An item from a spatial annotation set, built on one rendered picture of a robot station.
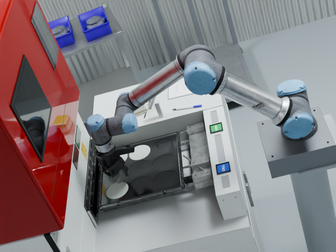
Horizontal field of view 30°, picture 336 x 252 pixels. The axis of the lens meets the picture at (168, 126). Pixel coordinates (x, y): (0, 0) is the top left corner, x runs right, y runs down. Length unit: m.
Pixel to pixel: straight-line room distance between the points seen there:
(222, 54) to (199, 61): 2.50
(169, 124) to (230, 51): 1.99
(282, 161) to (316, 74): 2.03
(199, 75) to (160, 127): 0.67
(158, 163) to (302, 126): 0.68
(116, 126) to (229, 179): 0.48
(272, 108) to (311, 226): 0.80
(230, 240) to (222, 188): 0.22
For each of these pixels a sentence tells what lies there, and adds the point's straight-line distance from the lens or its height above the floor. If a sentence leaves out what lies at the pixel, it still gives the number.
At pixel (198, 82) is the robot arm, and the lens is 2.25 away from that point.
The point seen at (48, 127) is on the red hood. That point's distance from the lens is 2.21.
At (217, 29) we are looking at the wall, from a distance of 4.99.
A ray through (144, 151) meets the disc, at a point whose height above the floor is 0.90.
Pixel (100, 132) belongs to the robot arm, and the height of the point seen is 1.22.
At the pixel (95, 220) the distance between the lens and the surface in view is 2.63.
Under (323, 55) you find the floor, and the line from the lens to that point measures 4.69.
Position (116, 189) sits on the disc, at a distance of 2.68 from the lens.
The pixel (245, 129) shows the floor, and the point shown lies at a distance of 4.18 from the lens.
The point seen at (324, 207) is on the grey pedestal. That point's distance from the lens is 2.89.
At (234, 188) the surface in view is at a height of 0.96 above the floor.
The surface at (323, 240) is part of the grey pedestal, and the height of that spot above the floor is 0.29.
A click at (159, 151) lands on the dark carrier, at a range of 2.78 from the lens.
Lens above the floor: 2.62
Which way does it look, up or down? 36 degrees down
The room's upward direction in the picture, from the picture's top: 20 degrees counter-clockwise
